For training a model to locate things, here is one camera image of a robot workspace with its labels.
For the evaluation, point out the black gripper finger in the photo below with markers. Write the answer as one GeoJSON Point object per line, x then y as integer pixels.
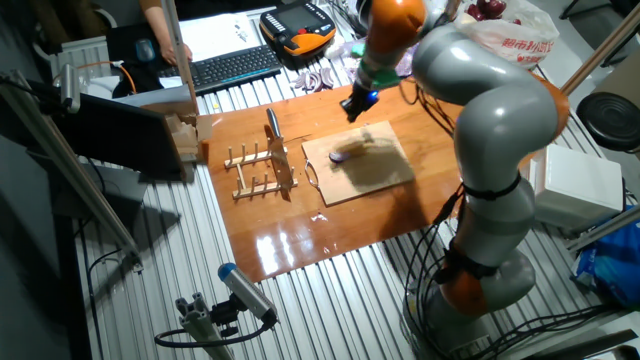
{"type": "Point", "coordinates": [360, 113]}
{"type": "Point", "coordinates": [347, 109]}

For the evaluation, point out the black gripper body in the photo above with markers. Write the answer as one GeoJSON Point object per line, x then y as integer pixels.
{"type": "Point", "coordinates": [365, 97]}

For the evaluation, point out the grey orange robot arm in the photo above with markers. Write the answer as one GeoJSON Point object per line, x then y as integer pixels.
{"type": "Point", "coordinates": [500, 115]}

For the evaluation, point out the person's forearm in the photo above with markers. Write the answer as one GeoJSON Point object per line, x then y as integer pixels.
{"type": "Point", "coordinates": [152, 20]}

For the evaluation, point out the person's hand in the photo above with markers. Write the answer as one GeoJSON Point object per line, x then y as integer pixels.
{"type": "Point", "coordinates": [166, 54]}

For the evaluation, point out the pile of onion slices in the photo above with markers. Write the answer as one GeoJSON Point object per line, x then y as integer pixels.
{"type": "Point", "coordinates": [312, 80]}

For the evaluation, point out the red onion half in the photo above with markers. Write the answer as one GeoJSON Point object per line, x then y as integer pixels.
{"type": "Point", "coordinates": [340, 157]}

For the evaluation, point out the wooden cutting board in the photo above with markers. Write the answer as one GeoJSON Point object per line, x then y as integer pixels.
{"type": "Point", "coordinates": [370, 170]}

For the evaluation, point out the orange black teach pendant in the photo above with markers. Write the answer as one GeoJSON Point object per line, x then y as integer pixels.
{"type": "Point", "coordinates": [295, 30]}

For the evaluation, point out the wooden peg rack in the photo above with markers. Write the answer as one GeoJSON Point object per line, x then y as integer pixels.
{"type": "Point", "coordinates": [250, 187]}

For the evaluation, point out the black keyboard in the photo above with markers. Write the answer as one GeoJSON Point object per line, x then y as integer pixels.
{"type": "Point", "coordinates": [225, 67]}

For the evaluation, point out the dark red whole onion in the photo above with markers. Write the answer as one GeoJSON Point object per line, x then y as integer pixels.
{"type": "Point", "coordinates": [492, 7]}
{"type": "Point", "coordinates": [473, 12]}

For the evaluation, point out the white plastic shopping bag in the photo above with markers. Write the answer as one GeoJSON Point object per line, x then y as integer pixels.
{"type": "Point", "coordinates": [520, 47]}

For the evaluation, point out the brown cardboard box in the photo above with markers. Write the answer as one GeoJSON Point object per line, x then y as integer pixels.
{"type": "Point", "coordinates": [185, 135]}

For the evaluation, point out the grey computer mouse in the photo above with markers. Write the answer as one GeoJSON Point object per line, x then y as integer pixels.
{"type": "Point", "coordinates": [145, 50]}

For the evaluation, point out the black monitor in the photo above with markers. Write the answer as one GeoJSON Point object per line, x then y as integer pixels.
{"type": "Point", "coordinates": [125, 135]}

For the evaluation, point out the white foam box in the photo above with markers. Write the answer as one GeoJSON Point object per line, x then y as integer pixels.
{"type": "Point", "coordinates": [580, 190]}

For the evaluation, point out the black mouse mat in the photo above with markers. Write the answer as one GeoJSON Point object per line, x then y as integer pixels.
{"type": "Point", "coordinates": [122, 45]}

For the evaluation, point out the black round stool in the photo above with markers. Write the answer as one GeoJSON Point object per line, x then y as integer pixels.
{"type": "Point", "coordinates": [612, 120]}

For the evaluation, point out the short aluminium profile stand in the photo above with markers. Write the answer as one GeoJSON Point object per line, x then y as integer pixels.
{"type": "Point", "coordinates": [200, 325]}

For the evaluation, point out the blue plastic bag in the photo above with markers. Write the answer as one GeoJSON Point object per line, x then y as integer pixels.
{"type": "Point", "coordinates": [615, 265]}

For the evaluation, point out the aluminium frame strut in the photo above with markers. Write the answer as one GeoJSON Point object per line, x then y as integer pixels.
{"type": "Point", "coordinates": [605, 50]}
{"type": "Point", "coordinates": [607, 227]}
{"type": "Point", "coordinates": [451, 9]}
{"type": "Point", "coordinates": [65, 165]}
{"type": "Point", "coordinates": [180, 55]}

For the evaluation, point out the silver camera with blue end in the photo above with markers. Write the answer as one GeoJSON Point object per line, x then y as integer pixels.
{"type": "Point", "coordinates": [247, 292]}

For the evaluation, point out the silver depth camera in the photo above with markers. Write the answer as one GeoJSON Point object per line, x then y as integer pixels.
{"type": "Point", "coordinates": [70, 87]}

